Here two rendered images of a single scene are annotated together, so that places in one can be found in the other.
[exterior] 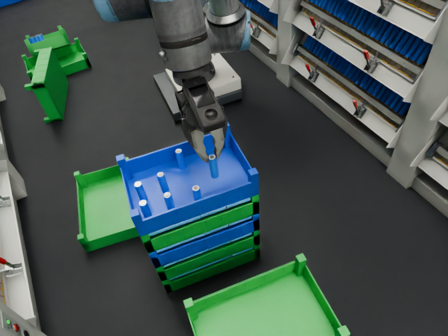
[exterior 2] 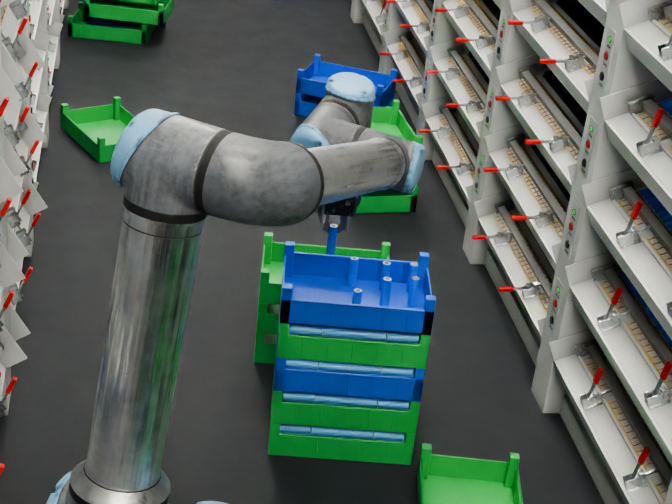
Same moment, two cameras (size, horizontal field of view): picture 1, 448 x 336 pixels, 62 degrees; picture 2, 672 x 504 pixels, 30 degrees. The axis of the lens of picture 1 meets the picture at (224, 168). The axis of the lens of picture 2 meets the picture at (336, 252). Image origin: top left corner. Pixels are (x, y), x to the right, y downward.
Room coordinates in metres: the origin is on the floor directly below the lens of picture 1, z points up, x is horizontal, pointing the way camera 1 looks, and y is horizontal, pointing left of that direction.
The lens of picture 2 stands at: (2.78, 0.51, 1.60)
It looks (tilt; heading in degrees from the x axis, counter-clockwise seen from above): 28 degrees down; 192
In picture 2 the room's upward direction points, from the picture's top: 6 degrees clockwise
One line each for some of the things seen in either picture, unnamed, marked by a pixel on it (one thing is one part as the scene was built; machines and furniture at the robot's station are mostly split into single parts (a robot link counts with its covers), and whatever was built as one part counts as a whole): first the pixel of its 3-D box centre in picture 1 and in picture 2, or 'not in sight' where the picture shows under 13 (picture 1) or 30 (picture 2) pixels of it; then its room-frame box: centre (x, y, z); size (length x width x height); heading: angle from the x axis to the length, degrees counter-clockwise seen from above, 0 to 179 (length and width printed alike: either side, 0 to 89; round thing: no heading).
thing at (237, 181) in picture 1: (186, 175); (356, 286); (0.61, 0.09, 0.36); 0.30 x 0.20 x 0.08; 105
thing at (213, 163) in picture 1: (213, 166); (332, 238); (0.56, 0.02, 0.43); 0.02 x 0.02 x 0.06
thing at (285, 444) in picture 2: (203, 241); (340, 416); (0.61, 0.09, 0.04); 0.30 x 0.20 x 0.08; 105
